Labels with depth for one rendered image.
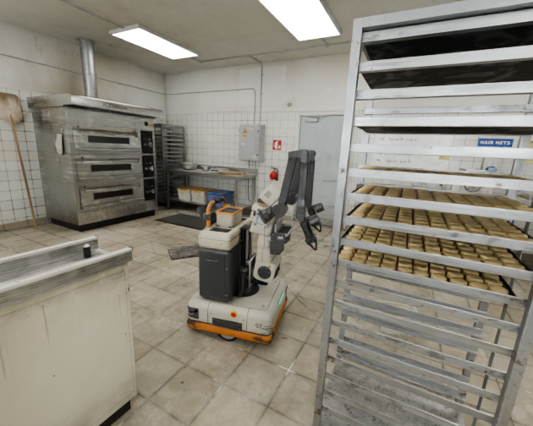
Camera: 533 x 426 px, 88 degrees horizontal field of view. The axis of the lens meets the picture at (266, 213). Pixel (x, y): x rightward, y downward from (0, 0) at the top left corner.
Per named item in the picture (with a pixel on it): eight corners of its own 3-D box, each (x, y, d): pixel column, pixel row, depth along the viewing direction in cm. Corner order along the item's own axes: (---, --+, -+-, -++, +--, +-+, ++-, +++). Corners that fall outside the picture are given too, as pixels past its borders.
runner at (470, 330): (342, 299, 154) (343, 294, 154) (343, 297, 157) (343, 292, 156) (482, 338, 126) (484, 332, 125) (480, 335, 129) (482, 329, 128)
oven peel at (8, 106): (24, 232, 420) (-8, 90, 386) (23, 231, 422) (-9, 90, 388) (46, 226, 446) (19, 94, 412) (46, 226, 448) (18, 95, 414)
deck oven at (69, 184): (86, 236, 412) (70, 93, 367) (44, 223, 466) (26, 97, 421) (167, 216, 548) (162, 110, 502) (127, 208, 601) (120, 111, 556)
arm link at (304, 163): (302, 150, 173) (299, 150, 163) (311, 150, 172) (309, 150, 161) (297, 216, 183) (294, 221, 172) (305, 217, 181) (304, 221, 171)
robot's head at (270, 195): (256, 196, 193) (271, 182, 188) (264, 192, 213) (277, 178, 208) (271, 211, 193) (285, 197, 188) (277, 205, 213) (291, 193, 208)
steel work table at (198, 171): (165, 209, 610) (163, 164, 587) (188, 204, 672) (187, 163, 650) (236, 222, 525) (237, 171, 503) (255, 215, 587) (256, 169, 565)
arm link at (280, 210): (290, 145, 174) (288, 145, 165) (311, 150, 171) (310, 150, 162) (276, 212, 186) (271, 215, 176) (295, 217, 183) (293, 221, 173)
